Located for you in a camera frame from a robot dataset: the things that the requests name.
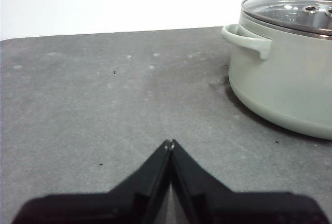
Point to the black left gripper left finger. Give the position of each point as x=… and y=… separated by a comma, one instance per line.
x=103, y=208

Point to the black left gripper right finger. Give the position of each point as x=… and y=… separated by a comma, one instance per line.
x=246, y=208

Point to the glass lid with steel rim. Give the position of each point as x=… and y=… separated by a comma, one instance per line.
x=282, y=8

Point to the pale green electric pot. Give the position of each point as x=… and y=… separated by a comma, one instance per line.
x=280, y=84

